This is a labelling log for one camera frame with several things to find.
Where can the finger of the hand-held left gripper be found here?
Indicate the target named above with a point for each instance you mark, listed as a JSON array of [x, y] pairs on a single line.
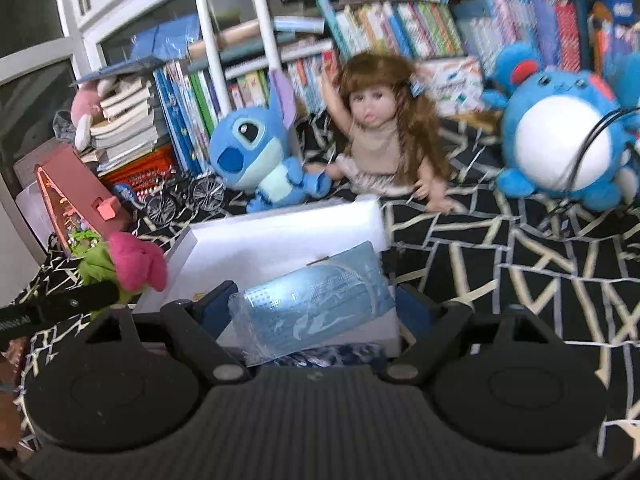
[[65, 305]]

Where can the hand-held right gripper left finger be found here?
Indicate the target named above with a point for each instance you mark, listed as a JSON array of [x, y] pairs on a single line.
[[219, 310]]

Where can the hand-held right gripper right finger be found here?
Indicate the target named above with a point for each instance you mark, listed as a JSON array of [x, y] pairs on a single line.
[[412, 312]]

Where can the green scrunchie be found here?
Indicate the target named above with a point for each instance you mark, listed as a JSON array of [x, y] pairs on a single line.
[[97, 265]]

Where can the blue face mask pack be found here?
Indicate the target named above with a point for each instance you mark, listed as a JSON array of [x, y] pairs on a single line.
[[310, 300]]

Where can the blue floral pouch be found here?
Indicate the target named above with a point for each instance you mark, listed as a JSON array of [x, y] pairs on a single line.
[[330, 353]]

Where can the white shallow box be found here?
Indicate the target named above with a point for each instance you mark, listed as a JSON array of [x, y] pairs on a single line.
[[280, 237]]

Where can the black white-lined blanket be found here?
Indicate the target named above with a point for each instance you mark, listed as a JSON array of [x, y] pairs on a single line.
[[500, 270]]

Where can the model bicycle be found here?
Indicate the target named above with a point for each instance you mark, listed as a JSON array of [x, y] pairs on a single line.
[[165, 205]]

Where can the pink toy house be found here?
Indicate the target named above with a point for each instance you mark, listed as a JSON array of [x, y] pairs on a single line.
[[80, 185]]

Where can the red plastic basket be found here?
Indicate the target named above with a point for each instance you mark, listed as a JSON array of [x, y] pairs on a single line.
[[145, 167]]

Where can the blue alien plush toy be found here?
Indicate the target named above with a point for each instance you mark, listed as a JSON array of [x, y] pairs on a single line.
[[250, 145]]

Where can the grey cloth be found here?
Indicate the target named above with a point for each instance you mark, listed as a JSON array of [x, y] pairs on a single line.
[[64, 127]]

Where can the long-haired doll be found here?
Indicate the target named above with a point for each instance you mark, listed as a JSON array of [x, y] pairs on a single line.
[[372, 130]]

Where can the stack of flat books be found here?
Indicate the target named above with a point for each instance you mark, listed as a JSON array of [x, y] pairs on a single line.
[[127, 120]]

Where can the pink plush toy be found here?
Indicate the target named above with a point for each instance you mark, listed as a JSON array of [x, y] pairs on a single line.
[[82, 110]]

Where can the round blue plush toy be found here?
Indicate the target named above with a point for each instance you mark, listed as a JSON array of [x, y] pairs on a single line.
[[545, 135]]

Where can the white colourful box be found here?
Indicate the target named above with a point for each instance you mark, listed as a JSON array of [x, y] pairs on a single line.
[[452, 85]]

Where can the row of upright books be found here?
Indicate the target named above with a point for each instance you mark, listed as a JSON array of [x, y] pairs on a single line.
[[400, 25]]

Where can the white pipe frame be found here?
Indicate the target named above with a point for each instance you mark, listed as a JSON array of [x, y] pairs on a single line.
[[262, 20]]

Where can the white window frame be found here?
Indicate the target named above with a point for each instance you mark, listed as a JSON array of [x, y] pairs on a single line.
[[75, 5]]

